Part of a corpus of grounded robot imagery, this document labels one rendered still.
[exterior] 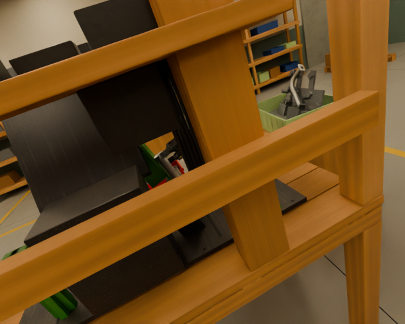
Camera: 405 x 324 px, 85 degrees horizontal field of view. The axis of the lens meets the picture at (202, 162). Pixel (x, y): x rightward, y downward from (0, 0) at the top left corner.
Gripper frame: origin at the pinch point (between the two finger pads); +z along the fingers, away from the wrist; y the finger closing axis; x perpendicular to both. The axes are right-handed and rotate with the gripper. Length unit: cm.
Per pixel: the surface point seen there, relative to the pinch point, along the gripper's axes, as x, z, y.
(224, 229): 32.9, -1.1, -9.8
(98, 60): 5, -5, 52
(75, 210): 6.5, 25.1, 23.2
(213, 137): 18.2, -13.4, 32.4
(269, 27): -293, -385, -390
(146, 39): 6, -13, 51
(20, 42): -550, 117, -243
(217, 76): 11.3, -21.0, 39.3
